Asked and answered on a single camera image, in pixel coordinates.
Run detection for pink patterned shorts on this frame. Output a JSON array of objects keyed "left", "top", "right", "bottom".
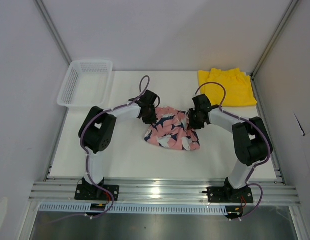
[{"left": 144, "top": 107, "right": 200, "bottom": 151}]

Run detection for yellow shorts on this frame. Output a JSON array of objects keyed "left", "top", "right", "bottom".
[{"left": 197, "top": 68, "right": 257, "bottom": 108}]

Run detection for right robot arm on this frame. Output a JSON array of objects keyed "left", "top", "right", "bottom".
[{"left": 188, "top": 94, "right": 273, "bottom": 203}]

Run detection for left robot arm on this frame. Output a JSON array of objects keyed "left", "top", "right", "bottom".
[{"left": 74, "top": 90, "right": 160, "bottom": 201}]

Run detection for white tray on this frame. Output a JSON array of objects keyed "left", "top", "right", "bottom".
[{"left": 56, "top": 59, "right": 113, "bottom": 109}]

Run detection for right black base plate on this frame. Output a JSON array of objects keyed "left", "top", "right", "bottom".
[{"left": 201, "top": 186, "right": 253, "bottom": 204}]

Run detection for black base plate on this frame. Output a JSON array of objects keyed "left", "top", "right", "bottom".
[
  {"left": 201, "top": 186, "right": 253, "bottom": 204},
  {"left": 74, "top": 183, "right": 120, "bottom": 201}
]

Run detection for slotted cable duct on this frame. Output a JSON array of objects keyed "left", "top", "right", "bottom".
[{"left": 38, "top": 202, "right": 227, "bottom": 216}]

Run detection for right side table rail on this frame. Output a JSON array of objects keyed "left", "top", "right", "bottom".
[{"left": 250, "top": 73, "right": 286, "bottom": 186}]

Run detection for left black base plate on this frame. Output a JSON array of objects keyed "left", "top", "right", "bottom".
[{"left": 74, "top": 183, "right": 120, "bottom": 201}]

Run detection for aluminium mounting rail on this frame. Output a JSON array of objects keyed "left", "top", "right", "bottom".
[{"left": 28, "top": 178, "right": 301, "bottom": 206}]

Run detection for left corner frame post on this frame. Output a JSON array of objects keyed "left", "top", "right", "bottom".
[{"left": 33, "top": 0, "right": 72, "bottom": 65}]

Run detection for corner frame post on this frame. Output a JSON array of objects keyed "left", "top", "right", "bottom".
[
  {"left": 33, "top": 0, "right": 72, "bottom": 65},
  {"left": 250, "top": 0, "right": 302, "bottom": 80}
]

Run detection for right corner frame post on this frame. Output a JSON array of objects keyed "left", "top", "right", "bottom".
[{"left": 250, "top": 0, "right": 302, "bottom": 80}]

